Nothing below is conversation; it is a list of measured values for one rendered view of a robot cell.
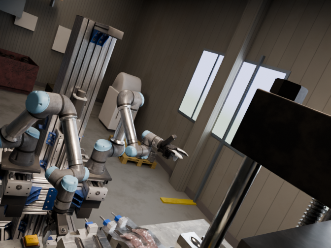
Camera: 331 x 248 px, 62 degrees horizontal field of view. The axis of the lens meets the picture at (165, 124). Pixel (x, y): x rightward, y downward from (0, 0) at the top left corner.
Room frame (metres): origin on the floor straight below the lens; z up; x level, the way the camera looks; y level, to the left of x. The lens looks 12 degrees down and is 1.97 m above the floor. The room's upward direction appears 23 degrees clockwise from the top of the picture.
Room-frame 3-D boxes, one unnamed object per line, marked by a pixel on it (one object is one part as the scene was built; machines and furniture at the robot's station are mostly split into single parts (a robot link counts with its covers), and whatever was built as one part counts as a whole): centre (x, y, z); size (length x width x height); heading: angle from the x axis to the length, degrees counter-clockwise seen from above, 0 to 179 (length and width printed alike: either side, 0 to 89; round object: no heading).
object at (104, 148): (1.90, 0.36, 1.20); 0.13 x 0.12 x 0.14; 150
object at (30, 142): (1.61, 0.77, 1.20); 0.13 x 0.12 x 0.14; 148
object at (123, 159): (5.25, 0.42, 0.15); 1.07 x 0.75 x 0.30; 34
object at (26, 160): (1.62, 0.77, 1.09); 0.15 x 0.15 x 0.10
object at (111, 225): (1.63, 0.11, 0.85); 0.13 x 0.05 x 0.05; 59
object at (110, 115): (6.45, 1.16, 0.68); 0.77 x 0.62 x 1.35; 34
